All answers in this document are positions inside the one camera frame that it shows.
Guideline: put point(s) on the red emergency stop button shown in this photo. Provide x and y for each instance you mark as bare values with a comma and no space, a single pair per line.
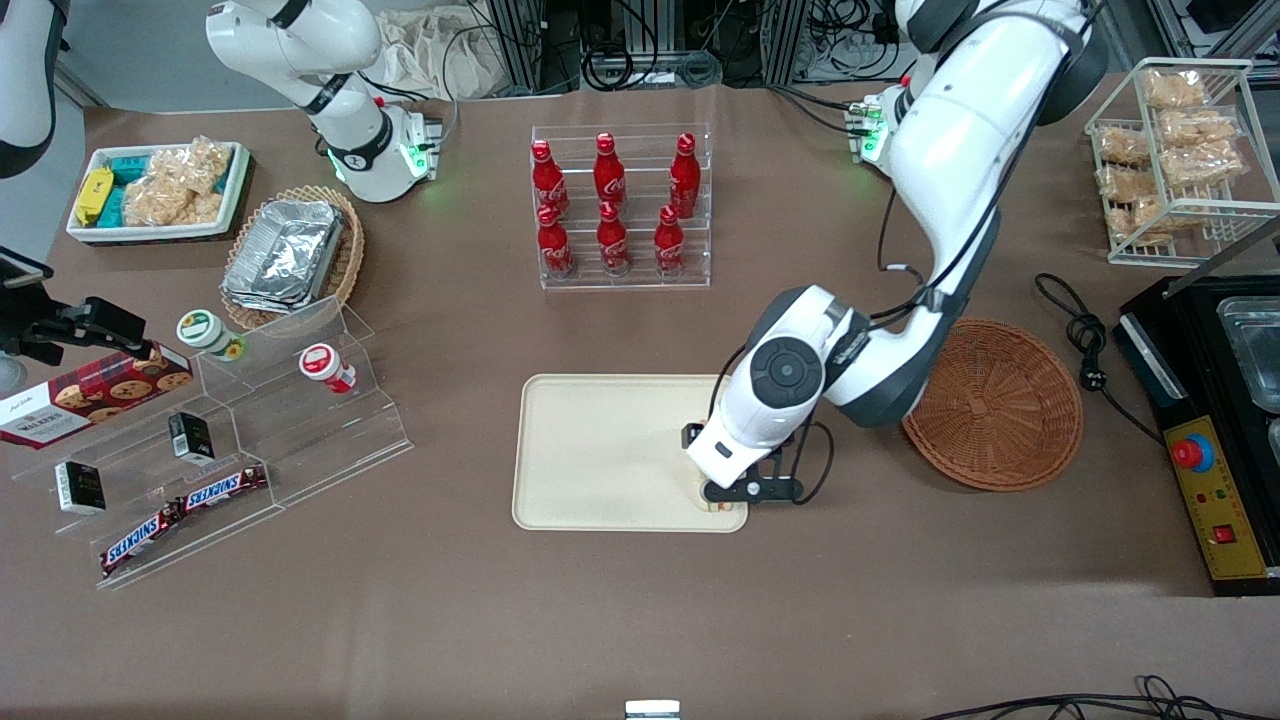
1190,453

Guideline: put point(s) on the white cloth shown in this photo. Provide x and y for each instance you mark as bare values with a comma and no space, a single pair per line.
420,55

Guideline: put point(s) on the cream plastic tray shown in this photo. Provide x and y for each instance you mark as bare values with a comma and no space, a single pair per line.
600,450

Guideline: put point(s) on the teal snack pack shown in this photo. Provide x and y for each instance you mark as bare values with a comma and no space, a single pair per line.
112,207
128,168

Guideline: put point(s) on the round brown wicker basket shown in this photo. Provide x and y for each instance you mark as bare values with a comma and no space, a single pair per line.
1000,410

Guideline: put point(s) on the red cookie box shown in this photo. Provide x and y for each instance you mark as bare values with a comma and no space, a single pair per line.
90,400

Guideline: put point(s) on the red lid cup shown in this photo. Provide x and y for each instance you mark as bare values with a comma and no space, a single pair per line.
322,363

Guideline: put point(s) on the stack of foil containers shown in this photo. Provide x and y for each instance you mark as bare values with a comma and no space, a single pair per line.
285,255

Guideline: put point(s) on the yellow snack pack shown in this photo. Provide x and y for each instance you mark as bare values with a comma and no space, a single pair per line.
93,195

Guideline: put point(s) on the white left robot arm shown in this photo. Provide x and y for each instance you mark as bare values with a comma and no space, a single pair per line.
950,150

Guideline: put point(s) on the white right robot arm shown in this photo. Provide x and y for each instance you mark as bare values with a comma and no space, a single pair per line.
350,150

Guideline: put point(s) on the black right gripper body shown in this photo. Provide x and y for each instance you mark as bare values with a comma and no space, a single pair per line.
75,325

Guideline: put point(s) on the green lid cup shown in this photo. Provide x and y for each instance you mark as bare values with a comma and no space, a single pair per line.
203,330

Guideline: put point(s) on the clear acrylic bottle rack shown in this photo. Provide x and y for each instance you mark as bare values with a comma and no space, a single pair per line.
640,282

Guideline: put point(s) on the white rectangular bin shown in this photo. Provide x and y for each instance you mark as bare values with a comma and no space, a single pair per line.
150,232

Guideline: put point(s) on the bagged rice cracker snack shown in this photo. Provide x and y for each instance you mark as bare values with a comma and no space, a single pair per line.
1200,126
1135,220
1125,182
1175,88
175,185
1205,165
1122,146

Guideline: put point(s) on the small black box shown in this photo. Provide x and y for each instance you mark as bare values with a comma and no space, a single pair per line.
80,488
190,436

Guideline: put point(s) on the black sealing machine yellow panel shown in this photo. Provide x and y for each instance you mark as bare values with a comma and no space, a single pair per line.
1190,350

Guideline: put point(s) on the clear acrylic stepped shelf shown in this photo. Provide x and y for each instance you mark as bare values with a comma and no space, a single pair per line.
300,440

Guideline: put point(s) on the oval tan wicker basket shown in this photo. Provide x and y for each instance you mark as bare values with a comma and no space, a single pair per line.
350,255

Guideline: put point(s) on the small white block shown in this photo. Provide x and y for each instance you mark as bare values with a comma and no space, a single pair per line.
652,710

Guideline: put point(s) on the red cola bottle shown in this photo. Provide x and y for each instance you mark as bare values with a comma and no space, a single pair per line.
669,245
554,245
684,175
609,175
612,240
547,180

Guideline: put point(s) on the snickers bar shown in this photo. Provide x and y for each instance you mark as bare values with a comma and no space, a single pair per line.
140,540
222,487

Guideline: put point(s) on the foil container in machine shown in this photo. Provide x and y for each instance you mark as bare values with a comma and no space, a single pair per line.
1274,445
1255,350

